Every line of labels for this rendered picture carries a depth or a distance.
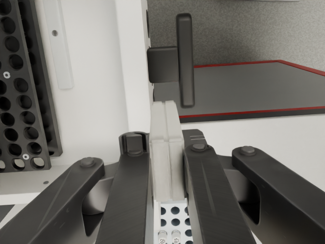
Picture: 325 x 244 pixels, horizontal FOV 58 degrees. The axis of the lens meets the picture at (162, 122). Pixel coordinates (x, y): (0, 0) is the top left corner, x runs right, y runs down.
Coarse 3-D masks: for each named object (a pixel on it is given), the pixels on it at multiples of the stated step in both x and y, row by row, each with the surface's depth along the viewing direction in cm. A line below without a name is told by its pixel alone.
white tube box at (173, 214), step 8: (168, 200) 40; (184, 200) 40; (168, 208) 40; (176, 208) 42; (184, 208) 40; (168, 216) 41; (176, 216) 41; (184, 216) 41; (168, 224) 41; (176, 224) 42; (184, 224) 41; (168, 232) 42; (184, 232) 42; (168, 240) 42; (184, 240) 42; (192, 240) 42
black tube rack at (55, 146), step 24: (24, 0) 25; (24, 24) 26; (0, 48) 23; (0, 72) 24; (0, 96) 25; (24, 96) 28; (48, 96) 28; (0, 120) 25; (48, 120) 28; (0, 144) 26; (48, 144) 29; (0, 168) 27; (24, 168) 27
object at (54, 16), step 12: (48, 0) 27; (48, 12) 27; (60, 12) 28; (48, 24) 28; (60, 24) 28; (60, 36) 28; (60, 48) 29; (60, 60) 29; (60, 72) 29; (72, 72) 30; (60, 84) 30; (72, 84) 30
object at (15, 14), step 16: (0, 0) 23; (16, 0) 23; (0, 16) 23; (16, 16) 23; (0, 32) 23; (16, 32) 23; (16, 80) 25; (32, 80) 25; (16, 96) 25; (32, 96) 25; (16, 112) 25; (32, 112) 25; (32, 160) 27; (48, 160) 27
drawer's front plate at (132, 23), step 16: (128, 0) 20; (144, 0) 25; (128, 16) 20; (144, 16) 23; (128, 32) 20; (144, 32) 22; (128, 48) 21; (144, 48) 21; (128, 64) 21; (144, 64) 21; (128, 80) 21; (144, 80) 21; (128, 96) 22; (144, 96) 22; (128, 112) 22; (144, 112) 22; (144, 128) 23; (160, 208) 28; (160, 224) 26
